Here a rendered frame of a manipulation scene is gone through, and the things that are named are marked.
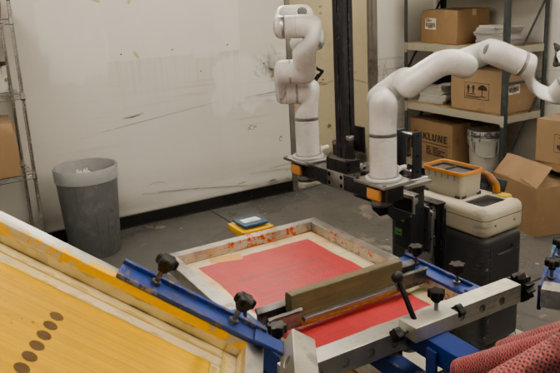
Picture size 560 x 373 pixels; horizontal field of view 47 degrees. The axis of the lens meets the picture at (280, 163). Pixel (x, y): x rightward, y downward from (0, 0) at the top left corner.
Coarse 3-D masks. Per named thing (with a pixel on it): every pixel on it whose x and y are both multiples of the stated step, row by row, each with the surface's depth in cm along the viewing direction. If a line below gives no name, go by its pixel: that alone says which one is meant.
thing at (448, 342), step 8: (432, 336) 139; (440, 336) 139; (448, 336) 139; (456, 336) 139; (416, 344) 142; (424, 344) 139; (432, 344) 137; (440, 344) 136; (448, 344) 136; (456, 344) 136; (464, 344) 136; (424, 352) 140; (440, 352) 135; (448, 352) 133; (456, 352) 133; (464, 352) 132; (472, 352) 132; (440, 360) 136; (448, 360) 133; (448, 368) 134
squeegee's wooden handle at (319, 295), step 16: (352, 272) 168; (368, 272) 169; (384, 272) 172; (304, 288) 161; (320, 288) 162; (336, 288) 164; (352, 288) 167; (368, 288) 170; (288, 304) 159; (304, 304) 160; (320, 304) 163; (336, 304) 165
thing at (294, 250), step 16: (304, 240) 221; (272, 256) 208; (288, 256) 208; (320, 256) 206; (336, 256) 206; (368, 304) 173; (384, 304) 173; (400, 304) 172; (416, 304) 172; (368, 320) 165; (384, 320) 165
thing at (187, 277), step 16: (288, 224) 227; (304, 224) 227; (320, 224) 225; (224, 240) 215; (240, 240) 214; (256, 240) 218; (272, 240) 221; (336, 240) 216; (352, 240) 209; (176, 256) 203; (192, 256) 206; (208, 256) 209; (368, 256) 201; (384, 256) 195; (176, 272) 195; (192, 272) 191; (192, 288) 184; (208, 288) 180; (224, 304) 170
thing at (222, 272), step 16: (256, 256) 209; (208, 272) 199; (224, 272) 198; (240, 272) 198; (224, 288) 187; (240, 288) 187; (320, 320) 166; (336, 320) 166; (352, 320) 165; (320, 336) 158; (336, 336) 158
